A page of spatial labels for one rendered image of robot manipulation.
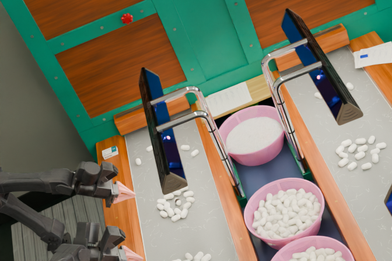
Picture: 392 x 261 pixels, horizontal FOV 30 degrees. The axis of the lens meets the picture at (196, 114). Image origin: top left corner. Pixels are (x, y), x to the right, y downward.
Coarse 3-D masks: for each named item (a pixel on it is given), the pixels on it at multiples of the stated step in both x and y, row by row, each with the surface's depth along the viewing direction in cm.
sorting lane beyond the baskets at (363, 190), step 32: (352, 64) 286; (352, 96) 272; (320, 128) 264; (352, 128) 258; (384, 128) 253; (352, 160) 247; (384, 160) 242; (352, 192) 236; (384, 192) 231; (384, 224) 222; (384, 256) 213
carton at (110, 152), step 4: (108, 148) 291; (112, 148) 290; (116, 148) 290; (104, 152) 290; (108, 152) 289; (112, 152) 288; (116, 152) 289; (104, 156) 289; (108, 156) 289; (112, 156) 289
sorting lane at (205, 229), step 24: (192, 120) 294; (144, 144) 292; (192, 144) 282; (144, 168) 281; (192, 168) 271; (144, 192) 270; (216, 192) 257; (144, 216) 261; (168, 216) 257; (192, 216) 252; (216, 216) 249; (144, 240) 252; (168, 240) 248; (192, 240) 244; (216, 240) 240
